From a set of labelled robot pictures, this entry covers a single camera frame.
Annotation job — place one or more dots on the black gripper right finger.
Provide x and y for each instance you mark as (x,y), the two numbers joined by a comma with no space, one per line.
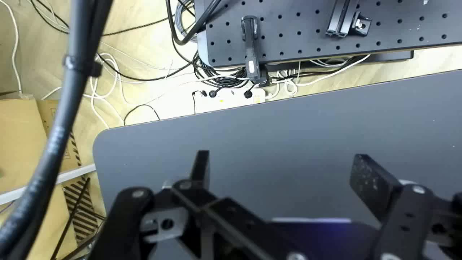
(375,185)

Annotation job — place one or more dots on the plain cardboard box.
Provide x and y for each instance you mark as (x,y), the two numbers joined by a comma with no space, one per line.
(19,139)

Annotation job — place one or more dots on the black angled mounting bracket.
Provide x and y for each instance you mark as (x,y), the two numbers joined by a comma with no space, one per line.
(344,19)

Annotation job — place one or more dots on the white power strip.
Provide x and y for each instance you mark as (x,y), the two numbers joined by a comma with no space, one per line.
(225,100)

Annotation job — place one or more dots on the black perforated breadboard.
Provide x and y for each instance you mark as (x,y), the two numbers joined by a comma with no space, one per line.
(297,29)

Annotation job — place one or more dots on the black clamp bracket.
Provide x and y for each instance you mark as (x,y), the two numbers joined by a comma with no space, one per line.
(251,45)

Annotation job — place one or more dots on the black yellow hazard tape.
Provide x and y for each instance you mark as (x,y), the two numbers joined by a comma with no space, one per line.
(79,203)

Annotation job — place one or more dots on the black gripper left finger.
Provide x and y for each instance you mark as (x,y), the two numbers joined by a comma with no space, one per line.
(202,168)

